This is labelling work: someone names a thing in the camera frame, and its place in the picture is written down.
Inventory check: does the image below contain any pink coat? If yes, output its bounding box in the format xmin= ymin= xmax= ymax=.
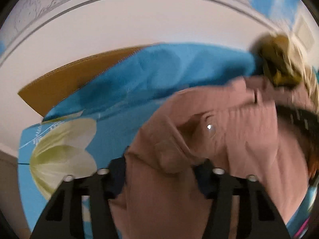
xmin=111 ymin=77 xmax=314 ymax=238

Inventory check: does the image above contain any cream garment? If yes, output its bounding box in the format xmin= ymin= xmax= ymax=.
xmin=285 ymin=36 xmax=318 ymax=108

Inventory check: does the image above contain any olive green garment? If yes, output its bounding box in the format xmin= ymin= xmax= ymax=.
xmin=250 ymin=33 xmax=302 ymax=89

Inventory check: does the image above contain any blue floral bed sheet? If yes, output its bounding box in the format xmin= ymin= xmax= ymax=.
xmin=17 ymin=42 xmax=315 ymax=239

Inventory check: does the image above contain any white wall socket panel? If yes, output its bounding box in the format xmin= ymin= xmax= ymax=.
xmin=294 ymin=16 xmax=315 ymax=52

